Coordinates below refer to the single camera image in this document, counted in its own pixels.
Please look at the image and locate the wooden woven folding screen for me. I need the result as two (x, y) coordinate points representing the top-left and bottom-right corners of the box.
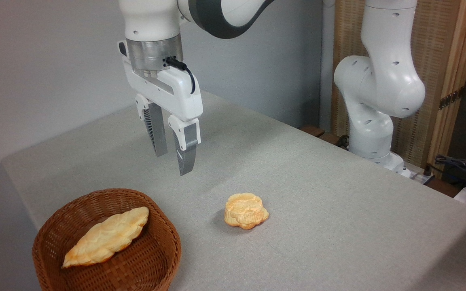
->
(331, 0), (466, 178)

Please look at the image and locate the black cable bundle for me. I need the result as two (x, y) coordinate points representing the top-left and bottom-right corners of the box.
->
(434, 155), (466, 190)

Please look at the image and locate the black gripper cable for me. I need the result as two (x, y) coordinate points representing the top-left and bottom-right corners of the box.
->
(165, 57), (197, 95)

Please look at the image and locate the brass screen hinge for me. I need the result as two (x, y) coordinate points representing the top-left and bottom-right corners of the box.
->
(438, 86), (465, 110)

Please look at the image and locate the brown wicker basket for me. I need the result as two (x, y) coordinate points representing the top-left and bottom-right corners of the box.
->
(32, 188), (182, 291)

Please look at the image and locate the long leaf-shaped bread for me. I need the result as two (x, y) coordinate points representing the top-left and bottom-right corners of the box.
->
(62, 207), (150, 268)

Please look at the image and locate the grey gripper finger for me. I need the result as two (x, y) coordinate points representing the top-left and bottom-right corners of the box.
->
(135, 94), (169, 158)
(167, 115), (202, 176)

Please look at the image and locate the grey tablecloth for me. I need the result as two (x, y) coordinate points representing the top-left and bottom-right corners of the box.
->
(2, 91), (466, 291)

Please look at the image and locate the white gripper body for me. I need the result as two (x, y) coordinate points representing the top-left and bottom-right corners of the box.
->
(117, 40), (203, 121)

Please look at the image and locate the round flower-shaped bread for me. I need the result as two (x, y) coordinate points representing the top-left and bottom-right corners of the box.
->
(224, 193), (269, 230)

